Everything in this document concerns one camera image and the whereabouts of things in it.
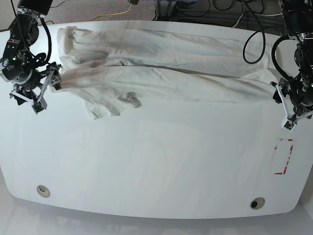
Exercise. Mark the table grommet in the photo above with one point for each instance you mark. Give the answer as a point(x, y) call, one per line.
point(43, 191)
point(257, 203)

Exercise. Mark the right table grommet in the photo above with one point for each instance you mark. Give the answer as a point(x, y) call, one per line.
point(257, 203)

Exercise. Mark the left table grommet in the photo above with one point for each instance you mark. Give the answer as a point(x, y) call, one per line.
point(43, 191)

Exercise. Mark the red tape rectangle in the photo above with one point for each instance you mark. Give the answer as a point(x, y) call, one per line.
point(281, 156)

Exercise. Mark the white t-shirt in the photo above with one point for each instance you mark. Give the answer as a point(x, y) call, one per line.
point(112, 70)

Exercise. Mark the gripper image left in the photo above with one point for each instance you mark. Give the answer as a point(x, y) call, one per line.
point(30, 74)

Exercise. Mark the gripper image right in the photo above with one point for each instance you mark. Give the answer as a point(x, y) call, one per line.
point(296, 93)

